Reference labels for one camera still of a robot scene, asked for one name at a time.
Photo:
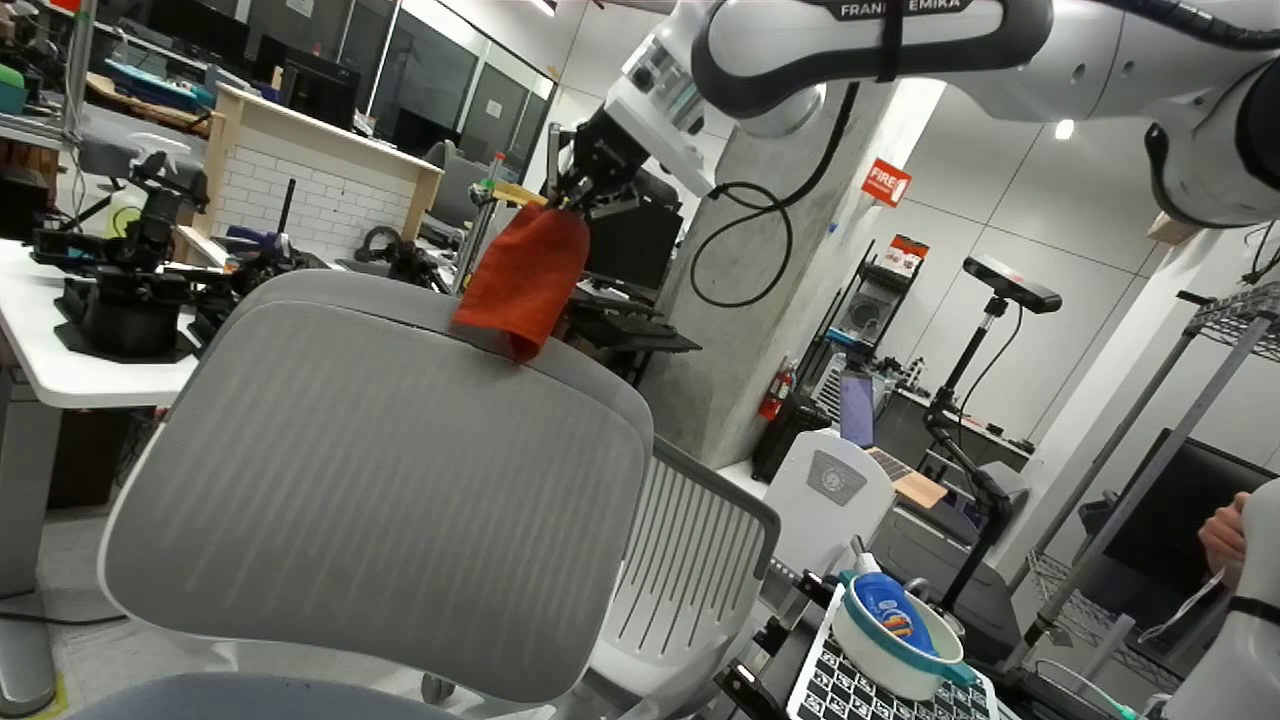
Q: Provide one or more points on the black machine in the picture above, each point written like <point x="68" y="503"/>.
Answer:
<point x="640" y="249"/>

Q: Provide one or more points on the blue bottle white cap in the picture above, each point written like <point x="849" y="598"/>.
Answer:
<point x="881" y="601"/>

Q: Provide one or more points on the brown cardboard box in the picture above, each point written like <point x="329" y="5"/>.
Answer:
<point x="923" y="489"/>

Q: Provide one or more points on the black flat screen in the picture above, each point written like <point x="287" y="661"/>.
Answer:
<point x="1160" y="526"/>

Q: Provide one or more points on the cluttered storage shelf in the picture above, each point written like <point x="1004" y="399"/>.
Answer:
<point x="144" y="73"/>

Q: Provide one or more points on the white plastic jug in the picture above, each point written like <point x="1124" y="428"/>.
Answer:
<point x="824" y="503"/>

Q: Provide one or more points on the orange cloth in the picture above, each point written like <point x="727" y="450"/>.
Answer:
<point x="526" y="283"/>

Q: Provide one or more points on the person bare hand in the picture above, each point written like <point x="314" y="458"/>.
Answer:
<point x="1227" y="531"/>

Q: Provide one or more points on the black desk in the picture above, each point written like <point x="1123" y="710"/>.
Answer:
<point x="640" y="334"/>

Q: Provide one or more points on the red shelf label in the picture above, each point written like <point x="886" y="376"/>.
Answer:
<point x="911" y="249"/>

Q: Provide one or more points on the dark glass partition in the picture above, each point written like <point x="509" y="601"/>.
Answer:
<point x="426" y="73"/>

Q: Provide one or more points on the brown wall box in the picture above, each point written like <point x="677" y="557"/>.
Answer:
<point x="1181" y="222"/>

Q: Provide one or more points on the white cabinet yellow top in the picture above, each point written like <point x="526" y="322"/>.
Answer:
<point x="507" y="194"/>

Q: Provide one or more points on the black camera rig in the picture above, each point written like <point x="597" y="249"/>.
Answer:
<point x="125" y="312"/>

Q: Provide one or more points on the black camera tripod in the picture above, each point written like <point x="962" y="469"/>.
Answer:
<point x="986" y="506"/>

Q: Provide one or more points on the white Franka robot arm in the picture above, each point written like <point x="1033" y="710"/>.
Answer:
<point x="1132" y="53"/>

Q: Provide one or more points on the purple container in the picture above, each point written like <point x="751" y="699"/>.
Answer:
<point x="858" y="407"/>

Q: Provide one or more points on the black stereo camera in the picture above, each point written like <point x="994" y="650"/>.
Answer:
<point x="1023" y="287"/>

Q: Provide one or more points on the black mechanical gadget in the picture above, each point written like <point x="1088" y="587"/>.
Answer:
<point x="244" y="259"/>

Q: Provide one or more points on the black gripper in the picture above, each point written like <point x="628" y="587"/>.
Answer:
<point x="611" y="153"/>

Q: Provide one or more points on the red wall sign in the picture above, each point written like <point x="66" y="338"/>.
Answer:
<point x="886" y="181"/>

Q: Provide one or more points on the red fire extinguisher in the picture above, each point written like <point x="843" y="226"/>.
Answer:
<point x="774" y="399"/>

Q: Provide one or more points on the white work table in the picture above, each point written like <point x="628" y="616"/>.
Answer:
<point x="82" y="383"/>

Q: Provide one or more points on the grey mesh back office chair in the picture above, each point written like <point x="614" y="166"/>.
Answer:
<point x="373" y="495"/>

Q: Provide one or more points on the white tiled wooden box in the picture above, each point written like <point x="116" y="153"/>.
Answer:
<point x="323" y="200"/>

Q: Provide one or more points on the white bowl teal rim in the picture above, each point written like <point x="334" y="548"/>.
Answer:
<point x="881" y="661"/>

